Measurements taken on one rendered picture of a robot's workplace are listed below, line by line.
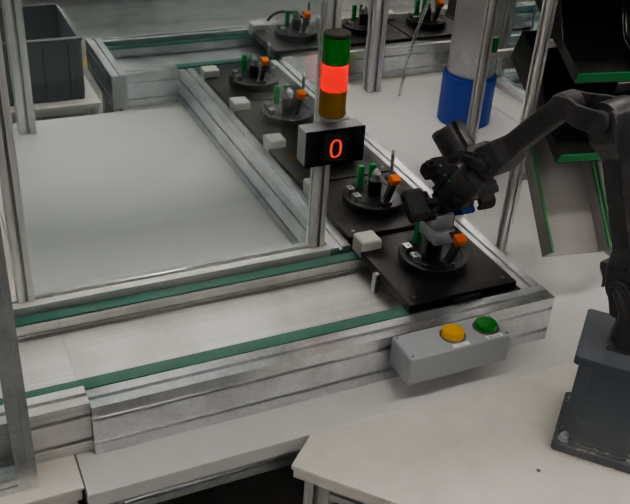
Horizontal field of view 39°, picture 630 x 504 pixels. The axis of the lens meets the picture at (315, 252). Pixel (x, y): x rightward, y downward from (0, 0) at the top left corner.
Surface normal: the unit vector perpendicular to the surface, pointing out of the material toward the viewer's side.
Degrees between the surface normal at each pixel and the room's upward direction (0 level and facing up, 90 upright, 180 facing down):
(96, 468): 0
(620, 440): 90
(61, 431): 90
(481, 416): 0
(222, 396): 90
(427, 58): 90
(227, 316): 0
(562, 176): 45
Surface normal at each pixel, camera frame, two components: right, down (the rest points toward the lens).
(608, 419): -0.39, 0.47
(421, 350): 0.06, -0.85
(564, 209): 0.22, -0.22
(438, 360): 0.41, 0.51
